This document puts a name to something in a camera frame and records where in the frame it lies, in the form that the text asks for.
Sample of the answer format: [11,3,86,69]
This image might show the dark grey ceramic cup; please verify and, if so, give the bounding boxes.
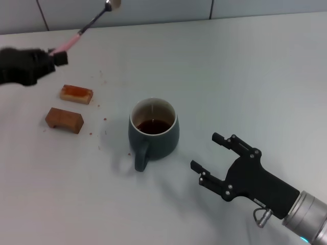
[128,96,180,173]

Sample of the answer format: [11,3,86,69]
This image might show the right gripper connector cable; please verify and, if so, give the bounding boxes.
[252,207,273,229]

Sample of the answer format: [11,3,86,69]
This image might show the light wooden block orange stain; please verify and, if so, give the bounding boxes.
[60,84,93,105]

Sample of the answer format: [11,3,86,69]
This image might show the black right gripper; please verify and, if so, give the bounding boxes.
[190,132,300,221]

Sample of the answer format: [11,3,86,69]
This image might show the brown arched wooden block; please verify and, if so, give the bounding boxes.
[45,107,85,134]

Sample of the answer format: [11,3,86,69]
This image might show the pink handled metal spoon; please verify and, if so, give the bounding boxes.
[50,0,122,56]

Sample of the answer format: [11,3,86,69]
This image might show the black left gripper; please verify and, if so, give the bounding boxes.
[0,46,69,87]

